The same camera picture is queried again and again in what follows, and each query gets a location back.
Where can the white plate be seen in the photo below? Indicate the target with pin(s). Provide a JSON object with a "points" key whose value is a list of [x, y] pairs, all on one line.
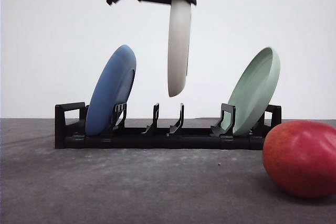
{"points": [[178, 41]]}

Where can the blue plate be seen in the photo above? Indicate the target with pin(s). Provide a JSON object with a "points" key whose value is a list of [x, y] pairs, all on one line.
{"points": [[113, 87]]}

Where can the green plate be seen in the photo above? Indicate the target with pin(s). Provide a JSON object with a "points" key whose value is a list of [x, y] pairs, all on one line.
{"points": [[254, 92]]}

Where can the black plastic dish rack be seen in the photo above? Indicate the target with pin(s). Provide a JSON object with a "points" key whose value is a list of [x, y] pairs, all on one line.
{"points": [[71, 131]]}

